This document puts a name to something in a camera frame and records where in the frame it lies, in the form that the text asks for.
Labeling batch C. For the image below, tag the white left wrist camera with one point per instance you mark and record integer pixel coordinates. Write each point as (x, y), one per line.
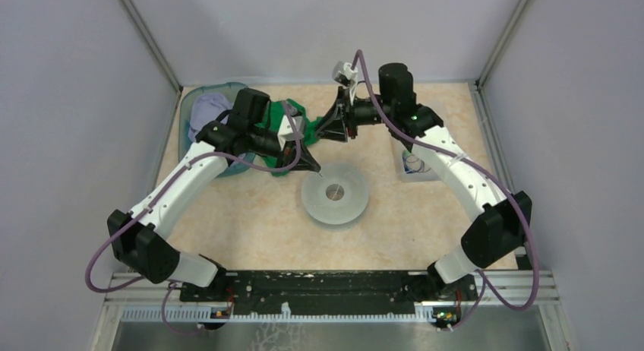
(291, 128)

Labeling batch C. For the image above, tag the clear plastic box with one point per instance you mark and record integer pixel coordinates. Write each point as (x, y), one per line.
(408, 167)

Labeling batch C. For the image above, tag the teal plastic basket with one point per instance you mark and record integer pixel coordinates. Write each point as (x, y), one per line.
(230, 90)

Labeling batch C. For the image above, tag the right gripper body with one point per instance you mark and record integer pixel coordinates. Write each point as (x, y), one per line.
(363, 112)

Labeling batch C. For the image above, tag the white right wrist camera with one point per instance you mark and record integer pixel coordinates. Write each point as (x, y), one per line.
(344, 74)

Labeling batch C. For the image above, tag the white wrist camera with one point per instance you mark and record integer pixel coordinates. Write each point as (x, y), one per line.
(344, 74)
(291, 128)

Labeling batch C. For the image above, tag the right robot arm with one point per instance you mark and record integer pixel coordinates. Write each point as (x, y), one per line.
(497, 216)

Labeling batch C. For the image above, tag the white filament spool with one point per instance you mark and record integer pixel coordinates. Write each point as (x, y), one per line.
(336, 196)

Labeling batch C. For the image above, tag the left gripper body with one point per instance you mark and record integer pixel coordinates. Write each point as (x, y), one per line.
(288, 154)

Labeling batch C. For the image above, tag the lavender cloth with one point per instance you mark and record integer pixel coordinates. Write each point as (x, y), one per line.
(206, 108)

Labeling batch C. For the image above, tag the green cloth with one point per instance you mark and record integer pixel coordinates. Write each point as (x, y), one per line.
(273, 117)

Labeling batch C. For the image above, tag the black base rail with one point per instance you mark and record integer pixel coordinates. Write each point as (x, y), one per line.
(328, 294)

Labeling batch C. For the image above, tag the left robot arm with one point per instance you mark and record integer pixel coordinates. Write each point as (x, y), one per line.
(243, 135)

